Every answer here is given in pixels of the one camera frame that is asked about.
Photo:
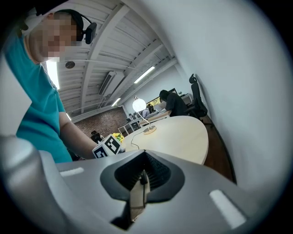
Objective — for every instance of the person's head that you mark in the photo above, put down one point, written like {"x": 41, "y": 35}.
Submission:
{"x": 52, "y": 34}

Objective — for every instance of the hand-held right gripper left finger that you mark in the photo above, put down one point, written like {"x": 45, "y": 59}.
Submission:
{"x": 96, "y": 182}

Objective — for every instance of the person's teal shirt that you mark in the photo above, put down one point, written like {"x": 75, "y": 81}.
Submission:
{"x": 39, "y": 102}

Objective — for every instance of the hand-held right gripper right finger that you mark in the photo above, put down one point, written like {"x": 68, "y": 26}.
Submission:
{"x": 194, "y": 182}

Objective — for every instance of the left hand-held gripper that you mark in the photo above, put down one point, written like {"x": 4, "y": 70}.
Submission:
{"x": 107, "y": 146}

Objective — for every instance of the person's left forearm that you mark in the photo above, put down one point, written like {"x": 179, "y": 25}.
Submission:
{"x": 77, "y": 141}

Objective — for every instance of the black office chair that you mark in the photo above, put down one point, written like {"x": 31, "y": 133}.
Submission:
{"x": 95, "y": 136}
{"x": 196, "y": 98}

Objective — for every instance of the round beige table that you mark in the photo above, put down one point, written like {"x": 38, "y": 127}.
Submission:
{"x": 178, "y": 137}

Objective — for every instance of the dark round ceiling fixture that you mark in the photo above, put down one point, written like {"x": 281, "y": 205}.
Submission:
{"x": 70, "y": 65}

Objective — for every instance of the globe desk lamp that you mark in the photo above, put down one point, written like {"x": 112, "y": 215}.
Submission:
{"x": 139, "y": 105}

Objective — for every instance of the dark framed window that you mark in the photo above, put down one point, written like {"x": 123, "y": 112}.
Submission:
{"x": 154, "y": 100}

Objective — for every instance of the black head camera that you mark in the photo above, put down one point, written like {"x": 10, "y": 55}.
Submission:
{"x": 90, "y": 32}

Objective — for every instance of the light wooden office desk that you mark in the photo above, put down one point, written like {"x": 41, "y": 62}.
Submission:
{"x": 158, "y": 115}

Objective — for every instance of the ceiling tube light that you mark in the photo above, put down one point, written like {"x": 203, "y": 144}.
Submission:
{"x": 53, "y": 75}
{"x": 116, "y": 102}
{"x": 144, "y": 75}

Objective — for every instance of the sunflowers in white pot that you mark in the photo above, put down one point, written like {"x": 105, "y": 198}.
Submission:
{"x": 119, "y": 136}

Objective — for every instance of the white ceiling air conditioner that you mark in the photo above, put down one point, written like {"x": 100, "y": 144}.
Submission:
{"x": 112, "y": 82}

